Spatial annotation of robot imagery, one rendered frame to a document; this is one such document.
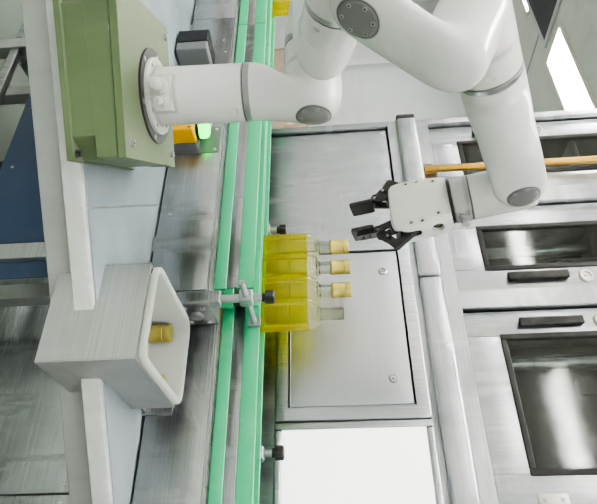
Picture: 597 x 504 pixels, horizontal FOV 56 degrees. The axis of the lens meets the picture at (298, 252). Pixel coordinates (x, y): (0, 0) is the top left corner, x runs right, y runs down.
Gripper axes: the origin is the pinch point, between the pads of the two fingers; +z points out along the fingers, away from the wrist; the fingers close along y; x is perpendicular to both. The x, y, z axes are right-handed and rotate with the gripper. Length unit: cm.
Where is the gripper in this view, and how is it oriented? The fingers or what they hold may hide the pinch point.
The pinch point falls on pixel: (362, 220)
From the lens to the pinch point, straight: 98.7
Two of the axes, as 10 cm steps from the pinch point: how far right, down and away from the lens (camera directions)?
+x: -3.4, -5.3, -7.8
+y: 0.0, -8.3, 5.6
